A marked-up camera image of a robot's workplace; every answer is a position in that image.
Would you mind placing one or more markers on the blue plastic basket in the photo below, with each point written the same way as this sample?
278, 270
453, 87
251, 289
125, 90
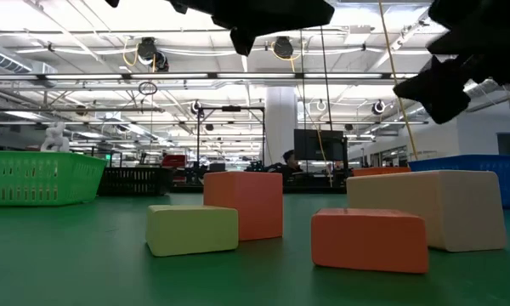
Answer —
472, 163

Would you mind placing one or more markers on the red box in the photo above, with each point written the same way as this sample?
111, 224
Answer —
174, 161

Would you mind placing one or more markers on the black plastic basket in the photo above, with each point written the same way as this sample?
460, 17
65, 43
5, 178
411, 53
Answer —
132, 180

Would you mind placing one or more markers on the cream rectangular block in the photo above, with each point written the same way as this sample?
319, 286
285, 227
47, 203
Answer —
450, 204

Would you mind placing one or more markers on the green table mat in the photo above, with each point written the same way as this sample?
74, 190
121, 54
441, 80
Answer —
68, 263

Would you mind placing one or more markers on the silver ventilation duct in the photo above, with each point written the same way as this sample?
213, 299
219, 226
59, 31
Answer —
8, 61

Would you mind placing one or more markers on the yellow square block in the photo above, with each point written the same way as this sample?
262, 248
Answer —
191, 231

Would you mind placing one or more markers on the distant orange block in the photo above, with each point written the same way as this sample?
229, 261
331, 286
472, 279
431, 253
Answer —
378, 171

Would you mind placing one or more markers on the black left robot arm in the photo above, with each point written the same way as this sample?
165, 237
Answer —
112, 2

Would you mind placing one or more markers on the white column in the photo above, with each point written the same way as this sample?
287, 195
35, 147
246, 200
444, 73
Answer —
280, 123

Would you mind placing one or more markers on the white figure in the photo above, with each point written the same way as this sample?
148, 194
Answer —
55, 140

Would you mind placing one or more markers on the green plastic basket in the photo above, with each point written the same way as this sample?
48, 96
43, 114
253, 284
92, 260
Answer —
38, 178

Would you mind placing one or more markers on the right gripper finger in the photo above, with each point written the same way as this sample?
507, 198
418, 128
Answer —
442, 91

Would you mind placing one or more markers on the black frame rig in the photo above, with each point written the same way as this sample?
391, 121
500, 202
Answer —
230, 109

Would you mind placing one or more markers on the black monitor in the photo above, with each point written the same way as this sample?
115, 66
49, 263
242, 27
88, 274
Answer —
314, 144

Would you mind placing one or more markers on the pink square block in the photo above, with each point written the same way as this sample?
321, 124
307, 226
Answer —
246, 200
365, 242

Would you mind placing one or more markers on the person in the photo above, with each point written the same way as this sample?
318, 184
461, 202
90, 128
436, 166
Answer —
290, 158

